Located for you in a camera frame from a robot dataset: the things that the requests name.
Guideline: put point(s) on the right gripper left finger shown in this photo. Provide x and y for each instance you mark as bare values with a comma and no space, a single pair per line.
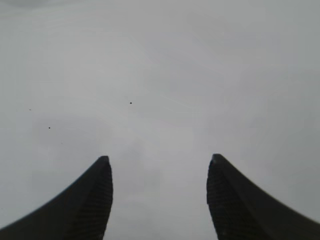
80,212

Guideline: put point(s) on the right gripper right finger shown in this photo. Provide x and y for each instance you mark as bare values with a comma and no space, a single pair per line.
240,210

